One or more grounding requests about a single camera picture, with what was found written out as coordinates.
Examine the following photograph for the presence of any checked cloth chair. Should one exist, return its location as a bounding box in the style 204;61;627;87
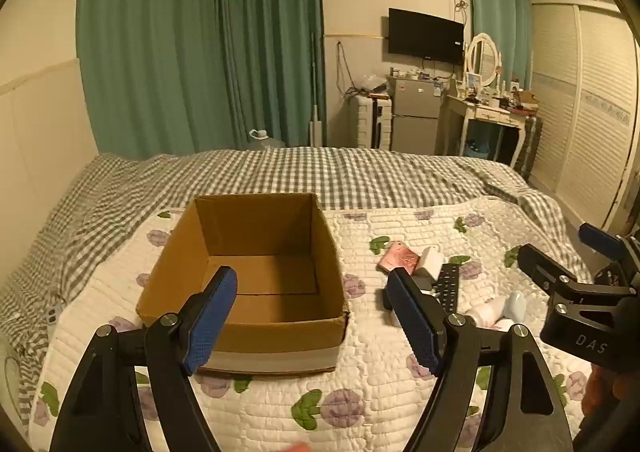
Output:
514;116;544;178

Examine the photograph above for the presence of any hanging black cable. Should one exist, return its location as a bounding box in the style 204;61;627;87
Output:
334;41;352;100

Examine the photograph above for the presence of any white stick vacuum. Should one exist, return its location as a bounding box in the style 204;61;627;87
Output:
309;32;327;148

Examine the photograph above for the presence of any white dressing table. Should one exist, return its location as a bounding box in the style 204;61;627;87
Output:
437;92;533;168

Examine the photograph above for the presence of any person's right hand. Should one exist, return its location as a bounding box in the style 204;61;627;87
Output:
581;368;640;419

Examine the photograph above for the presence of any small cardboard box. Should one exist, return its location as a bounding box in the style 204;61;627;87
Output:
514;89;542;113

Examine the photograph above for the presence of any clear plastic bag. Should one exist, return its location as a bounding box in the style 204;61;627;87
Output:
350;73;388;100

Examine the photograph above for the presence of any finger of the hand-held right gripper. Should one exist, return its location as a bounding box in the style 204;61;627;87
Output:
579;223;640;278
517;243;596;305

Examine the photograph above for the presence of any black remote control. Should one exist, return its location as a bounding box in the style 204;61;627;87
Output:
431;262;461;315

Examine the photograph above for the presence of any pink rose print box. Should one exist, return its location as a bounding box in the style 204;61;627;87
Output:
376;240;422;275

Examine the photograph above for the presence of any black wall television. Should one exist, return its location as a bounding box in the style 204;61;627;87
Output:
387;8;466;67

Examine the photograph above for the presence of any white charger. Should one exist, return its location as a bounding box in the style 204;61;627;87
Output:
411;245;446;283

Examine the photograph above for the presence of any white bottle red print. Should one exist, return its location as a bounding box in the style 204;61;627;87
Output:
464;301;507;329

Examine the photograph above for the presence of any green curtain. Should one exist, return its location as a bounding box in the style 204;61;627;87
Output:
462;0;535;93
212;0;328;150
75;0;236;160

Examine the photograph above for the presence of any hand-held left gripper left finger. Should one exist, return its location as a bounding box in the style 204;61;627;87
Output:
49;266;238;452

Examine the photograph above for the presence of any plain white bottle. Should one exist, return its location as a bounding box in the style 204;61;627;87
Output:
501;291;528;324

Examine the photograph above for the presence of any white suitcase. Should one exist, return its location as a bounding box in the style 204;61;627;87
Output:
356;94;396;150

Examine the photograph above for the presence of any white oval mirror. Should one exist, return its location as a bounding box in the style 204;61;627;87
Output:
462;33;502;88

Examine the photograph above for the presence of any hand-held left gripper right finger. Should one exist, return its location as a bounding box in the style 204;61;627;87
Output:
382;268;575;452

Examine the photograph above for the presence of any clear water jug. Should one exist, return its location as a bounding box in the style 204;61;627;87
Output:
247;128;281;150

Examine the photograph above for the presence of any white floral quilt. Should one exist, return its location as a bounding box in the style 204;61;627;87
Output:
27;194;601;452

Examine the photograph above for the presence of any white louvred wardrobe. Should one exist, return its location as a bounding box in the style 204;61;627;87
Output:
527;0;640;233

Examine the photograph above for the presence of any grey checkered bed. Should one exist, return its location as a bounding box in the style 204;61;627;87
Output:
0;147;596;433

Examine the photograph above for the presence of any blue bucket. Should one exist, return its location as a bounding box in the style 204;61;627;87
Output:
464;136;494;161

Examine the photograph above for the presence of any brown cardboard box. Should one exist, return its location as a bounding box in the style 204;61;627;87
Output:
136;192;351;375

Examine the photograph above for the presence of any silver fridge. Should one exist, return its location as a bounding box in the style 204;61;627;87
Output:
387;77;443;153

